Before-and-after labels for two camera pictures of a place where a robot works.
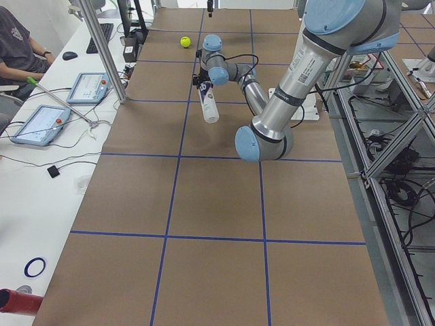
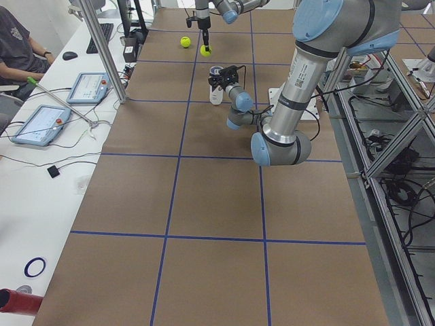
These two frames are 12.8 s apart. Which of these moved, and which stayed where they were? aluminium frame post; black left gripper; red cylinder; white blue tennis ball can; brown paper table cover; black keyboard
Moved: black left gripper; white blue tennis ball can
Stayed: brown paper table cover; aluminium frame post; red cylinder; black keyboard
